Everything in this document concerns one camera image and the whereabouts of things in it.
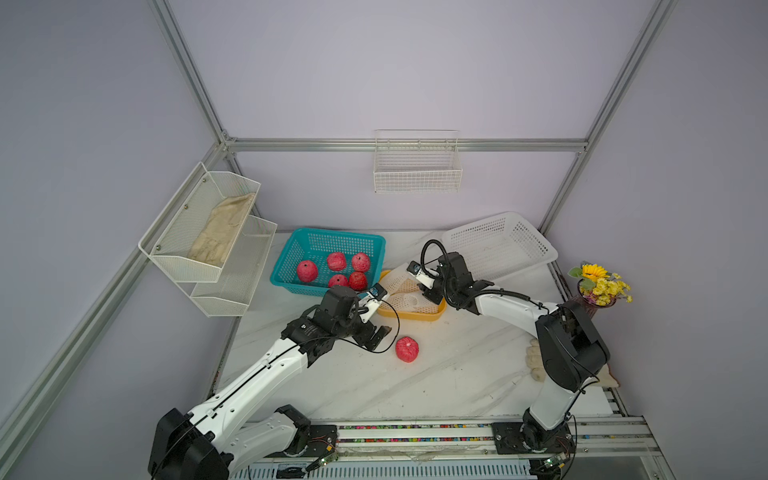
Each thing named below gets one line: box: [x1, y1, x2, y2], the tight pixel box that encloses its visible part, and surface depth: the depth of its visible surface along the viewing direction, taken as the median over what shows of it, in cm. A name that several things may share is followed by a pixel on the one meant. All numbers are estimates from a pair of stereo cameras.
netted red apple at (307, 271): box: [297, 260, 318, 283], surface depth 104 cm
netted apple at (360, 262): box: [351, 252, 370, 272], surface depth 106 cm
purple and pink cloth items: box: [596, 363, 621, 388], surface depth 85 cm
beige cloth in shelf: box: [187, 193, 256, 265], surface depth 81 cm
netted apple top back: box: [327, 252, 346, 271], surface depth 106 cm
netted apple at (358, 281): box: [349, 271, 367, 292], surface depth 101 cm
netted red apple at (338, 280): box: [328, 274, 349, 289], surface depth 100 cm
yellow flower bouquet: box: [568, 263, 634, 307], surface depth 77 cm
